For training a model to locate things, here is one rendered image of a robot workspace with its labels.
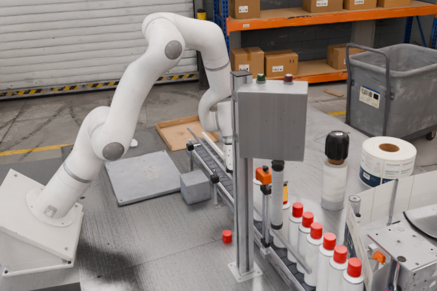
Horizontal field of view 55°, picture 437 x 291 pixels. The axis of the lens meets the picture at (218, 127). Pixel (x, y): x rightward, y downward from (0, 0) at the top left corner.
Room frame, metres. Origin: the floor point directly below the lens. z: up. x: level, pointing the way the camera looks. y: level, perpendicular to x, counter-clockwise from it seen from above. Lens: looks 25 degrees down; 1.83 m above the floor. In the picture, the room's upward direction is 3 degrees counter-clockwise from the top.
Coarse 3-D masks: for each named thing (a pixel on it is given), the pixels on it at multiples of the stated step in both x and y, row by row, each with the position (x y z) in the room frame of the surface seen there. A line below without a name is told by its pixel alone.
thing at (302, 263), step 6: (192, 132) 1.81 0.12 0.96; (198, 138) 1.74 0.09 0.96; (204, 144) 1.68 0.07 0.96; (210, 156) 1.58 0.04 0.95; (216, 162) 1.52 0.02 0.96; (222, 168) 1.46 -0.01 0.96; (228, 174) 1.41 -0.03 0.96; (258, 210) 1.17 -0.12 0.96; (270, 222) 1.10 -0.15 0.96; (270, 228) 1.08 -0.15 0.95; (276, 234) 1.05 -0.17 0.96; (282, 240) 1.01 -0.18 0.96; (288, 246) 0.98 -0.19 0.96; (294, 252) 0.96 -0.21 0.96; (300, 258) 0.93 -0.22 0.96; (300, 264) 0.92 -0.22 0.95; (306, 264) 0.90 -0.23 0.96; (306, 270) 0.89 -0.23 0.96
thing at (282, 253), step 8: (208, 144) 1.83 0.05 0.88; (200, 152) 1.76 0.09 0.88; (216, 152) 1.75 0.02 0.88; (208, 160) 1.67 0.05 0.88; (216, 168) 1.60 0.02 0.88; (232, 176) 1.53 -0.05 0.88; (224, 184) 1.46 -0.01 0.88; (232, 184) 1.46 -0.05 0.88; (232, 192) 1.40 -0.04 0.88; (256, 224) 1.20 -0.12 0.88; (272, 240) 1.11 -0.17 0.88; (272, 248) 1.07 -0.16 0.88; (280, 256) 1.03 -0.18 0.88; (288, 264) 0.99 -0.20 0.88; (296, 264) 0.99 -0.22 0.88; (296, 272) 0.96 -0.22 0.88; (304, 288) 0.90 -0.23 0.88; (312, 288) 0.89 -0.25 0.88
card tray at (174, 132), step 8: (176, 120) 2.19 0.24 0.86; (184, 120) 2.20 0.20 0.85; (192, 120) 2.22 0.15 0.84; (160, 128) 2.15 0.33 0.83; (168, 128) 2.15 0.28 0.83; (176, 128) 2.14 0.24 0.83; (184, 128) 2.14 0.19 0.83; (192, 128) 2.13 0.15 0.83; (200, 128) 2.13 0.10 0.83; (168, 136) 2.04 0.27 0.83; (176, 136) 2.03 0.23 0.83; (184, 136) 2.03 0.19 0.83; (192, 136) 2.02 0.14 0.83; (200, 136) 2.02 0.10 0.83; (208, 136) 2.01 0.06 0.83; (216, 136) 1.98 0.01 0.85; (168, 144) 1.90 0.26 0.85; (176, 144) 1.94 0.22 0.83; (184, 144) 1.94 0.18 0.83
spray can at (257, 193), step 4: (256, 168) 1.24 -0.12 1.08; (260, 168) 1.24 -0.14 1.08; (256, 180) 1.23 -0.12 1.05; (256, 184) 1.21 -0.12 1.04; (260, 184) 1.21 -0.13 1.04; (256, 188) 1.21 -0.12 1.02; (256, 192) 1.21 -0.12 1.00; (260, 192) 1.21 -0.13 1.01; (256, 196) 1.21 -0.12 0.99; (260, 196) 1.21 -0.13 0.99; (256, 200) 1.21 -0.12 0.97; (260, 200) 1.21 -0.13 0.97; (256, 204) 1.21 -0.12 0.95; (260, 204) 1.21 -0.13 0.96; (260, 208) 1.21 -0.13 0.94; (256, 212) 1.21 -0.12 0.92; (256, 216) 1.21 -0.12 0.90; (256, 220) 1.21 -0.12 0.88; (260, 220) 1.21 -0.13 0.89
